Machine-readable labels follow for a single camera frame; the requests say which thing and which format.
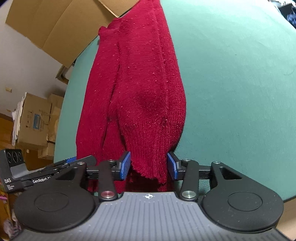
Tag red knit sweater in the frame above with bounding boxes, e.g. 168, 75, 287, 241
76, 1, 186, 192

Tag green table cloth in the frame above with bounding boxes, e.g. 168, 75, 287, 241
54, 1, 295, 200

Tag large cardboard sheet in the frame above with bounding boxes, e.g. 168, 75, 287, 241
6, 0, 136, 67

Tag stacked cardboard boxes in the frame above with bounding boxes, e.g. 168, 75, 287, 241
11, 92, 64, 160

